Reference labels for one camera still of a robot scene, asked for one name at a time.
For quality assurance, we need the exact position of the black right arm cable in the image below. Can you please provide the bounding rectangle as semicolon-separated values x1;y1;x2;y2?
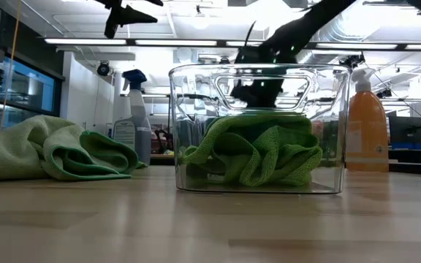
244;20;258;47

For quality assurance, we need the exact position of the orange spray bottle white trigger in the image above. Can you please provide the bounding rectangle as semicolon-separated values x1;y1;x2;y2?
345;68;390;173

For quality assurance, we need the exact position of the black round ceiling camera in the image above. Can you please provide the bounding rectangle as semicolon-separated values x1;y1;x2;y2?
96;61;111;77

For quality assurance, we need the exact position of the dark red chair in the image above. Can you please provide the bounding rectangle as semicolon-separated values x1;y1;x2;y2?
153;127;171;154

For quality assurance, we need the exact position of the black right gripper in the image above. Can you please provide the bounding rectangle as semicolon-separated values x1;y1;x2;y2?
230;31;301;109

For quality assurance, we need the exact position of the dark computer monitor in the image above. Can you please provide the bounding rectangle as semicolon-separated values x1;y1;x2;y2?
388;115;421;144

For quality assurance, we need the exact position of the pale green microfiber towel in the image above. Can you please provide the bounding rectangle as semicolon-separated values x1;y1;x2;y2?
0;115;140;183

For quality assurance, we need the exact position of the overhead LED light bar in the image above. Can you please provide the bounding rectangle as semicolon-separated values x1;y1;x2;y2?
44;36;421;52

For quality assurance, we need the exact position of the black rig camera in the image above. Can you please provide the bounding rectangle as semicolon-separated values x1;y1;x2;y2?
341;53;365;69

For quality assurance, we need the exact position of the silver ventilation duct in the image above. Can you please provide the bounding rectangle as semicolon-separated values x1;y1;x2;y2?
305;0;390;61

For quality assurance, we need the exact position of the grey spray bottle blue trigger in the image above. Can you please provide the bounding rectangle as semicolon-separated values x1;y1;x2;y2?
112;69;153;167

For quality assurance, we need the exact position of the clear plastic bin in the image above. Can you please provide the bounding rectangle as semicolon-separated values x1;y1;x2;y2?
169;64;353;195

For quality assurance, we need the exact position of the blue glass window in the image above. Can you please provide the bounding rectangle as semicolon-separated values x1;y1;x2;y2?
0;58;56;123

